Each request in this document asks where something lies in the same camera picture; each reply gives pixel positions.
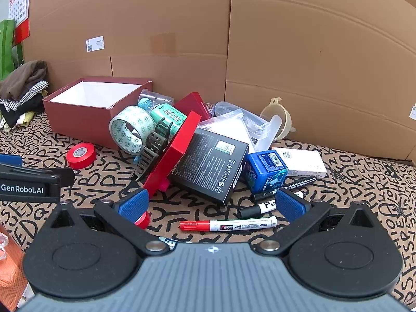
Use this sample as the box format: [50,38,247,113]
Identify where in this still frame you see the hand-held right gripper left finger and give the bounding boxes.
[44,188,170,257]

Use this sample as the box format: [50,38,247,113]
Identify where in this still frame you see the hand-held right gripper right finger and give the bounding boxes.
[255,188,380,257]

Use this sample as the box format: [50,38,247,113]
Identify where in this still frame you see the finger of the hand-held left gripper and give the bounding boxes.
[0,163,75,186]
[0,155,23,167]

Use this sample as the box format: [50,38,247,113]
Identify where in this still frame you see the red tape roll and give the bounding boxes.
[66,142,97,170]
[134,211,151,230]

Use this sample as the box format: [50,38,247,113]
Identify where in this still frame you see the blue gum container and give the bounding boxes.
[246,151,289,194]

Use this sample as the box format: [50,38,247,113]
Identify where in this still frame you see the red box lid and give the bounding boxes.
[143,111,202,199]

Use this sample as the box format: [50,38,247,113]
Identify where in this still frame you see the dark red storage box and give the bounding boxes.
[43,77,153,151]

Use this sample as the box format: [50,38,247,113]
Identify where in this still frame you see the black marker pen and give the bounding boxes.
[250,176,317,201]

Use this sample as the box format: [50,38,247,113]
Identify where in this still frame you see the black cap white marker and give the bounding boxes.
[236,192,305,219]

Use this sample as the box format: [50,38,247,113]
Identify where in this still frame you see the white box orange edge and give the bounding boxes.
[271,147,327,178]

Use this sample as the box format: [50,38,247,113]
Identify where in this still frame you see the yellow cloth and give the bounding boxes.
[0,110,35,133]

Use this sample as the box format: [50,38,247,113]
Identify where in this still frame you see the black cloth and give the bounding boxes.
[0,97,45,128]

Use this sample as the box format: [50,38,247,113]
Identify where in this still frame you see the red cap white marker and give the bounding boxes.
[180,216,278,232]

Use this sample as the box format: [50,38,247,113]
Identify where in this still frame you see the white green patterned tape roll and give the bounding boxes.
[109,106,156,155]

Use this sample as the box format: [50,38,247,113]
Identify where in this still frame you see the letter print tablecloth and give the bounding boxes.
[0,110,416,312]

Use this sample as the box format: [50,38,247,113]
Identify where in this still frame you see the striped cloth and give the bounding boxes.
[0,80,49,112]

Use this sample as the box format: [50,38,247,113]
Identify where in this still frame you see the translucent container lid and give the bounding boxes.
[269,115,290,142]

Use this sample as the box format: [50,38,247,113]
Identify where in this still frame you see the black product box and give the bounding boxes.
[167,127,249,207]

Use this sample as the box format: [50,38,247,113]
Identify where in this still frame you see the brown cloth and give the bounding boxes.
[0,60,49,100]

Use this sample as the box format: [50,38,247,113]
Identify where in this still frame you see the orange cloth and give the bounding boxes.
[0,230,29,312]

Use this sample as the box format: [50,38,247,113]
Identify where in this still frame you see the clear plastic container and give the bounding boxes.
[214,101,272,147]

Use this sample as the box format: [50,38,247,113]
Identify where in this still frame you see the green label plastic bottle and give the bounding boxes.
[138,98,188,137]

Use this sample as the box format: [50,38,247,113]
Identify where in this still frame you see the beige funnel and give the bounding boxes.
[259,97,296,134]

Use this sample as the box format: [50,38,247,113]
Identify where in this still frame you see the zip bag pack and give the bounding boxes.
[196,115,258,154]

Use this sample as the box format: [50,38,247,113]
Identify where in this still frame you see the clear plastic cup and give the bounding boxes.
[139,89,175,105]

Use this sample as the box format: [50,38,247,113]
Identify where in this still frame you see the green bag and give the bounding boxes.
[0,19,24,80]

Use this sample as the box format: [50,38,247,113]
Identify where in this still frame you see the red gift box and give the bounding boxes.
[173,92,212,125]

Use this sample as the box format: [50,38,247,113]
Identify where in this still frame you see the brown cardboard panel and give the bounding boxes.
[22,0,234,113]
[224,0,416,164]

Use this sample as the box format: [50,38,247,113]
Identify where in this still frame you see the red wall calendar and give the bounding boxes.
[8,0,38,44]

